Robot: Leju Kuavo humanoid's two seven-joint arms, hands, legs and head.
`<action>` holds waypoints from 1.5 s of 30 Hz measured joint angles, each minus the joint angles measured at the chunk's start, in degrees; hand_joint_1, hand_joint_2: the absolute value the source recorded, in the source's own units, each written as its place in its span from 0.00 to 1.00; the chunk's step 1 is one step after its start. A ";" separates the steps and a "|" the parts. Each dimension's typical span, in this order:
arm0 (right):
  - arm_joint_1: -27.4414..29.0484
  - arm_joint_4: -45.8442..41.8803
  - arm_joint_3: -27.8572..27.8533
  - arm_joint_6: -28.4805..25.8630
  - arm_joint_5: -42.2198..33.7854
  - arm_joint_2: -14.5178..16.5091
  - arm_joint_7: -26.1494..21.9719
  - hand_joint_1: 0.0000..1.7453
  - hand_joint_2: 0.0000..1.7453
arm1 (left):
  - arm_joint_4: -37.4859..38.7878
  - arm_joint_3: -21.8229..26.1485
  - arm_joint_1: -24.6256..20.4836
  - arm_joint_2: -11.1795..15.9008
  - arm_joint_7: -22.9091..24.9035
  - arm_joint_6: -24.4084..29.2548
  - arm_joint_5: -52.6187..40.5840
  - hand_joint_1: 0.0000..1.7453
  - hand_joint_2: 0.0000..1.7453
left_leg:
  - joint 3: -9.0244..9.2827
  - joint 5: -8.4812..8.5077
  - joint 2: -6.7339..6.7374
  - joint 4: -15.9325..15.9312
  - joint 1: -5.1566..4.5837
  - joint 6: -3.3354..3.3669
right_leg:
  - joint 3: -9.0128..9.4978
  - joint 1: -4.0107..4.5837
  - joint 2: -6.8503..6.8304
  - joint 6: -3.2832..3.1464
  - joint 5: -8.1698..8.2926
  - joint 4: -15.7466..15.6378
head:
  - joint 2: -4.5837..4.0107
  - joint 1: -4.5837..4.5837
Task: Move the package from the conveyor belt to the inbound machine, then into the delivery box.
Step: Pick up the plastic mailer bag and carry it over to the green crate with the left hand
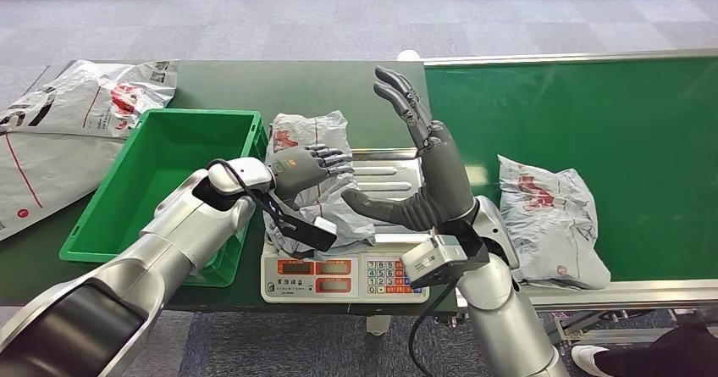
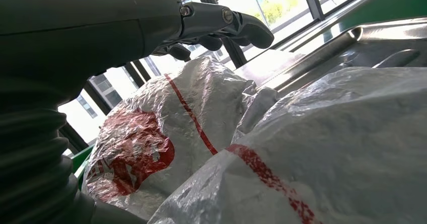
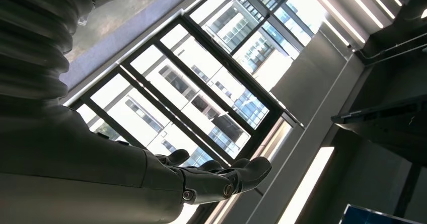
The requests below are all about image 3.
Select black framed window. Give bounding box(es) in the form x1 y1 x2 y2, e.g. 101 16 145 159
68 0 317 224

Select white roller blind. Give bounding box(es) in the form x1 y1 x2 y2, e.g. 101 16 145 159
269 31 348 127

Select blue monitor screen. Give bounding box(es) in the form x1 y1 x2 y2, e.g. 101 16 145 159
338 203 426 224

